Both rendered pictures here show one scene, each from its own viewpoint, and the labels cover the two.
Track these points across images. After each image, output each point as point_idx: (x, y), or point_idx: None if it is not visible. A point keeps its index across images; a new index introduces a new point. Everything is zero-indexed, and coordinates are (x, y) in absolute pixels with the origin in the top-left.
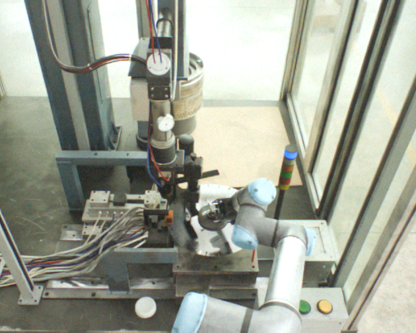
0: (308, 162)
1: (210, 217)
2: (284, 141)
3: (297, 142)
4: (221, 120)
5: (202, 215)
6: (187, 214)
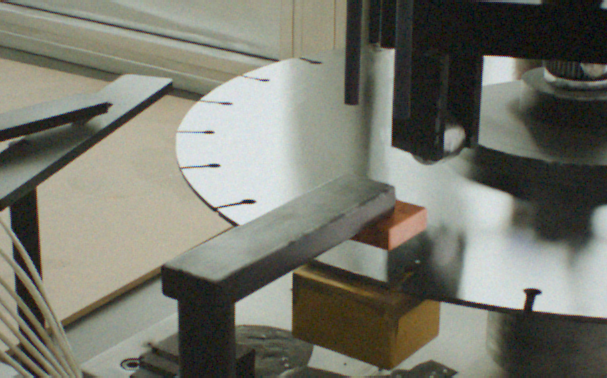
0: (339, 36)
1: None
2: (99, 88)
3: (153, 66)
4: None
5: (538, 138)
6: (436, 194)
